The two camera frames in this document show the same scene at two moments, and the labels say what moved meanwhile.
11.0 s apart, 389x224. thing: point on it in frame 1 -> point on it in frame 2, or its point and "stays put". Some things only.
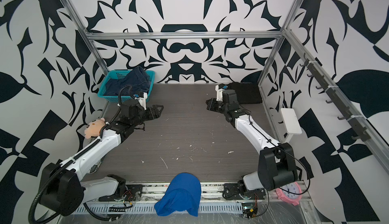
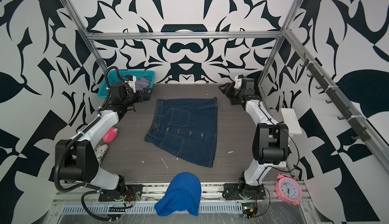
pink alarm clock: [293, 198] stays put
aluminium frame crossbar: [183, 35] stays put
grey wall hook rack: [359, 128] stays put
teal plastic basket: [113, 75] stays put
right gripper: [212, 107] -> [229, 89]
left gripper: [156, 113] -> [142, 98]
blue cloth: [183, 193] stays put
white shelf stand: [292, 123] stays put
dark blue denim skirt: [137, 78] -> [186, 128]
